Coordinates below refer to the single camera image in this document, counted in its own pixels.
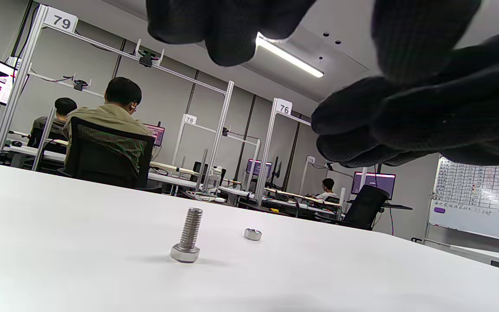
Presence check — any person's left hand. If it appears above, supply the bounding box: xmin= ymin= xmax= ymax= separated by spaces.
xmin=146 ymin=0 xmax=499 ymax=176

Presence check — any silver hex head screw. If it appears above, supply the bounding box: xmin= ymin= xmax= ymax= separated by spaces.
xmin=170 ymin=207 xmax=204 ymax=263

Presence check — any small computer monitor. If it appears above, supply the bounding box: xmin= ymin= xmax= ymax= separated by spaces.
xmin=143 ymin=123 xmax=166 ymax=147
xmin=351 ymin=171 xmax=397 ymax=200
xmin=245 ymin=159 xmax=273 ymax=178

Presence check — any white whiteboard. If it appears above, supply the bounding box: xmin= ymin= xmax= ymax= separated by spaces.
xmin=426 ymin=155 xmax=499 ymax=246

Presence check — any ceiling light strip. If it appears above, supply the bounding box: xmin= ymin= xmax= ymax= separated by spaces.
xmin=255 ymin=32 xmax=325 ymax=79

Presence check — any light office desk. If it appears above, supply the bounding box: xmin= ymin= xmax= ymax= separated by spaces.
xmin=0 ymin=131 xmax=67 ymax=170
xmin=237 ymin=186 xmax=344 ymax=221
xmin=147 ymin=160 xmax=254 ymax=205

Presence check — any black mesh office chair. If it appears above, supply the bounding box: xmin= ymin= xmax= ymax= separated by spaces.
xmin=57 ymin=116 xmax=156 ymax=189

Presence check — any aluminium rig frame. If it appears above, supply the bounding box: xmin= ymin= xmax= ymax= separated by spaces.
xmin=171 ymin=114 xmax=262 ymax=192
xmin=253 ymin=98 xmax=311 ymax=207
xmin=0 ymin=4 xmax=235 ymax=192
xmin=298 ymin=155 xmax=333 ymax=196

